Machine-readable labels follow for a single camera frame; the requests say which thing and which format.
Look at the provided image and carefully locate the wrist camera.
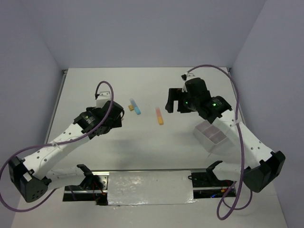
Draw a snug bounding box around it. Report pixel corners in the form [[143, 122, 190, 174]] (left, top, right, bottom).
[[95, 91, 111, 108], [181, 73, 197, 82]]

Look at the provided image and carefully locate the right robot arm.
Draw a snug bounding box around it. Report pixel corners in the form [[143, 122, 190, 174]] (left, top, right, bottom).
[[165, 75, 285, 193]]

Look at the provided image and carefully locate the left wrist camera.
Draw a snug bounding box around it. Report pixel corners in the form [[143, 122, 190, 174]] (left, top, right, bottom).
[[95, 91, 111, 108]]

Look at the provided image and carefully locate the orange highlighter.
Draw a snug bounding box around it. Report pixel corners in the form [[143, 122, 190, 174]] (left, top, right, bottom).
[[155, 107, 164, 125]]

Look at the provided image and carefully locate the silver foil sheet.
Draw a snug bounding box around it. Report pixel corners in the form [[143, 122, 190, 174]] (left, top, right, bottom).
[[107, 171, 195, 206]]

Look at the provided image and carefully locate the white divided organizer tray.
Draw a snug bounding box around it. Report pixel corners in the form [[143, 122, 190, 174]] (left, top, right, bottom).
[[193, 120, 235, 155]]

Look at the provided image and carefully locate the yellow eraser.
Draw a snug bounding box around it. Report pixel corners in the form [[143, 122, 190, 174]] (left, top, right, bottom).
[[128, 105, 134, 111]]

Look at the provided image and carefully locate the metal base rail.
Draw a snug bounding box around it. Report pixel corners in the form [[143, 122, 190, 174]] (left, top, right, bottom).
[[63, 169, 233, 206]]

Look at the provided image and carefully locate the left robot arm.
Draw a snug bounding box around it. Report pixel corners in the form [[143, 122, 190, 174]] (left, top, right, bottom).
[[8, 101, 124, 203]]

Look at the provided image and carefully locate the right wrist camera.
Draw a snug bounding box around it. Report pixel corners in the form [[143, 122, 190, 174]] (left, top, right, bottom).
[[181, 73, 197, 82]]

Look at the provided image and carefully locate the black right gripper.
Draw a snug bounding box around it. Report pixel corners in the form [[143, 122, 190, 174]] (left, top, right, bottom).
[[165, 87, 199, 113]]

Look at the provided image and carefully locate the blue highlighter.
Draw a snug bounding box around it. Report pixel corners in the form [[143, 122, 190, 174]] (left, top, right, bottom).
[[130, 98, 141, 115]]

